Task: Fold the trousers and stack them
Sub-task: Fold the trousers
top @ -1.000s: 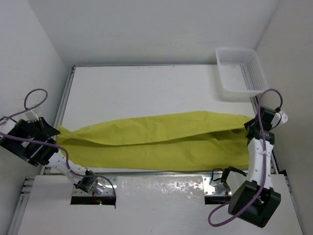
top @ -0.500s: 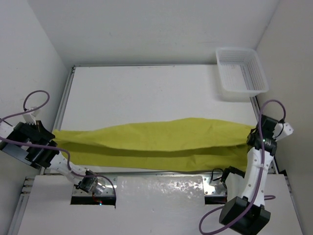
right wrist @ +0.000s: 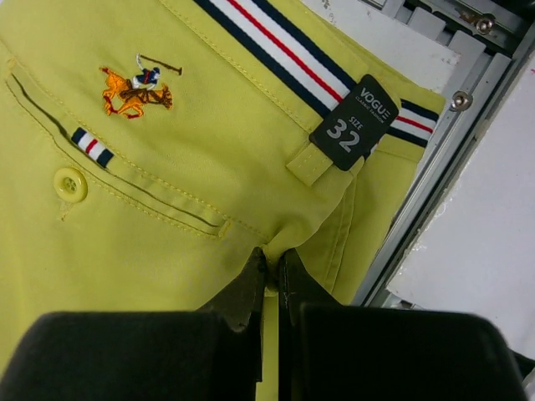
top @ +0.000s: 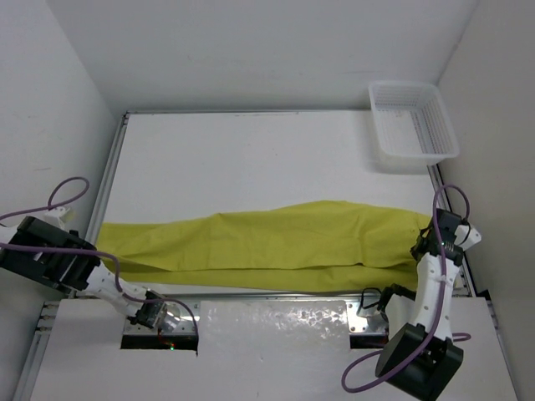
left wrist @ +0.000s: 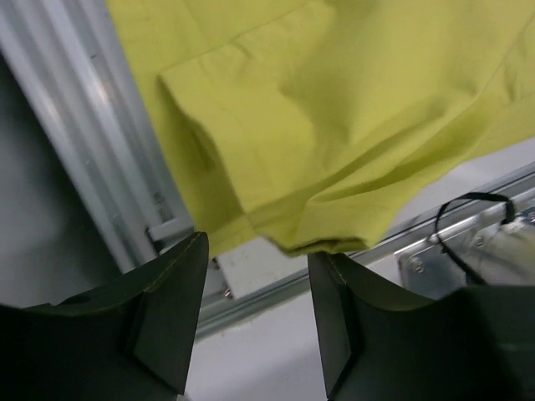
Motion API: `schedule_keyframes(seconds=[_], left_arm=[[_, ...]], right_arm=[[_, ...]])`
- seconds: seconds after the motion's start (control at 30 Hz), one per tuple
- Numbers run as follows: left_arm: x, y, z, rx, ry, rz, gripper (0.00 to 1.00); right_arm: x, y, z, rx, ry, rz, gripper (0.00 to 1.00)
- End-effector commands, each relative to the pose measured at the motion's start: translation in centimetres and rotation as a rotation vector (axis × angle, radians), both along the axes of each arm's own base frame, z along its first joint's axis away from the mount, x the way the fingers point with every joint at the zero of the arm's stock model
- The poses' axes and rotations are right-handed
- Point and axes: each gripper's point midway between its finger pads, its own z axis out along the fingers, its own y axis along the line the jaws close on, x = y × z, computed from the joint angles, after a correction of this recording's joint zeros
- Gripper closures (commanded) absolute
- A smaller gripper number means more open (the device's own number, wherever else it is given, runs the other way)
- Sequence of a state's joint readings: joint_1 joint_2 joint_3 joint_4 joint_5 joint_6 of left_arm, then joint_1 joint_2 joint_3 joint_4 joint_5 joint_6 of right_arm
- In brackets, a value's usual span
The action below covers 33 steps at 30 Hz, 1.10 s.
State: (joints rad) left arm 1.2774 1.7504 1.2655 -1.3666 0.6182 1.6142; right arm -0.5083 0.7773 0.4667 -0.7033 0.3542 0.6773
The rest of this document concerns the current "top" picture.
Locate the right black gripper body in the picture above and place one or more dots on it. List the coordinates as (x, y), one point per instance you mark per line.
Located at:
(414, 253)

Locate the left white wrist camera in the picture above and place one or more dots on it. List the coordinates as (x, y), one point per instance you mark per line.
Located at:
(59, 216)

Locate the white plastic basket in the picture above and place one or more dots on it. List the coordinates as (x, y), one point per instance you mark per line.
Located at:
(412, 129)

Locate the white front cover panel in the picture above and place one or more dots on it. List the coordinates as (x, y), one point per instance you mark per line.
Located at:
(247, 351)

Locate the aluminium table frame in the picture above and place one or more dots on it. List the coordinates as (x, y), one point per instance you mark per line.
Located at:
(170, 167)

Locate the yellow trousers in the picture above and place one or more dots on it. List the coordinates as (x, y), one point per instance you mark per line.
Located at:
(321, 246)

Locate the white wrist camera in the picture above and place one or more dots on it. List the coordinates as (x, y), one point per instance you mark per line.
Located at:
(467, 236)
(59, 216)

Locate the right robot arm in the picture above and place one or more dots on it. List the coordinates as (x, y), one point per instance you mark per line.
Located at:
(420, 357)

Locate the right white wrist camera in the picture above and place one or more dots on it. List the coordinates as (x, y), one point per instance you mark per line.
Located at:
(467, 236)

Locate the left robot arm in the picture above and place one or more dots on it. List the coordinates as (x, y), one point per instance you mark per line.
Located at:
(63, 261)

